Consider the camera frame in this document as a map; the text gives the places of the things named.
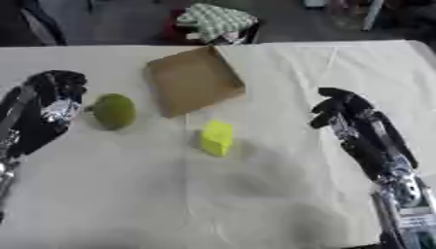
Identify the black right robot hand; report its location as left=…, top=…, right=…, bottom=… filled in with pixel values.
left=308, top=87, right=421, bottom=181

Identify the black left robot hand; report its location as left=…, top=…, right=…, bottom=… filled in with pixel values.
left=0, top=69, right=89, bottom=160

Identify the tan cardboard box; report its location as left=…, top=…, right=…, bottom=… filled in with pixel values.
left=143, top=45, right=247, bottom=119

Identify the green toy pear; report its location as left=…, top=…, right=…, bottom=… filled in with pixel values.
left=83, top=92, right=138, bottom=131

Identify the white pole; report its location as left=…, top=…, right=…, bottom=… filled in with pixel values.
left=361, top=0, right=387, bottom=32

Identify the yellow block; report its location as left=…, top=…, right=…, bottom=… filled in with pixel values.
left=199, top=120, right=236, bottom=158

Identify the green white checked cloth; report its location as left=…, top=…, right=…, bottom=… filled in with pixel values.
left=175, top=3, right=261, bottom=43

